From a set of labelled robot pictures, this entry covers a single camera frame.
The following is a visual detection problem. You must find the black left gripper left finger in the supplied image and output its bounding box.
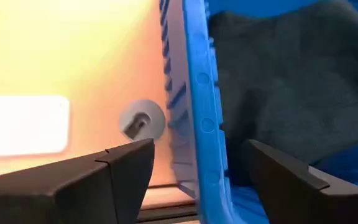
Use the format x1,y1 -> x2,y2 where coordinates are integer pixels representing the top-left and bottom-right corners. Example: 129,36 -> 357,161
0,138 -> 155,224

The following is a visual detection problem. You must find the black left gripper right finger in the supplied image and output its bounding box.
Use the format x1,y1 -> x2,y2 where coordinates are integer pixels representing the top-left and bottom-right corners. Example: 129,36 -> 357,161
247,139 -> 358,224

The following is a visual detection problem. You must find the dark green garment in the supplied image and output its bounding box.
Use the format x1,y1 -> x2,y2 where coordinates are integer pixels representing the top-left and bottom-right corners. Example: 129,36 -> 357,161
208,0 -> 358,187

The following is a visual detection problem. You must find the blue plastic bin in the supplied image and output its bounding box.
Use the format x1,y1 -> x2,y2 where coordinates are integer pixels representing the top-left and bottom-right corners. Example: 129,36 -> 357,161
158,0 -> 358,224

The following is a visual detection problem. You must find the grey desk cable grommet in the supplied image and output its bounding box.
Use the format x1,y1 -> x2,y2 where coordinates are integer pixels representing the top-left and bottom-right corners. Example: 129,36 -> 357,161
118,99 -> 167,143

